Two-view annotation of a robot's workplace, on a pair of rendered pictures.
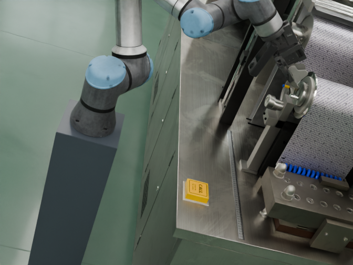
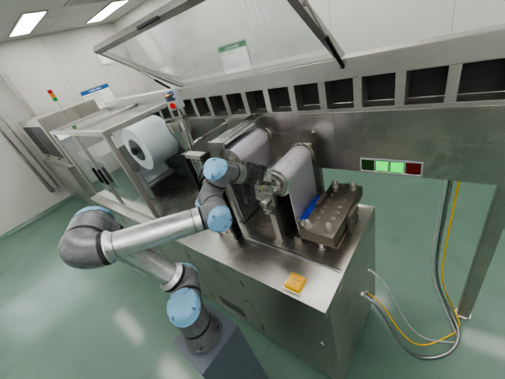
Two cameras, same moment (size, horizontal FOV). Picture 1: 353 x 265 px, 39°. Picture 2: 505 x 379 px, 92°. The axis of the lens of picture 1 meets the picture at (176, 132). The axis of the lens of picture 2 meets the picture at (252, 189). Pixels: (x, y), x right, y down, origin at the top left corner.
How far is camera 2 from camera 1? 0.70 m
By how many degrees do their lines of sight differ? 27
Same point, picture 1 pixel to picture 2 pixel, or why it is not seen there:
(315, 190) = (324, 211)
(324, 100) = (289, 174)
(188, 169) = (272, 279)
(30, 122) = (127, 362)
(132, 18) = (155, 262)
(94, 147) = (228, 344)
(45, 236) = not seen: outside the picture
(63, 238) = not seen: outside the picture
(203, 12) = (219, 209)
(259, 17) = (234, 174)
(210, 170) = (276, 264)
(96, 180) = (243, 351)
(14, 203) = not seen: outside the picture
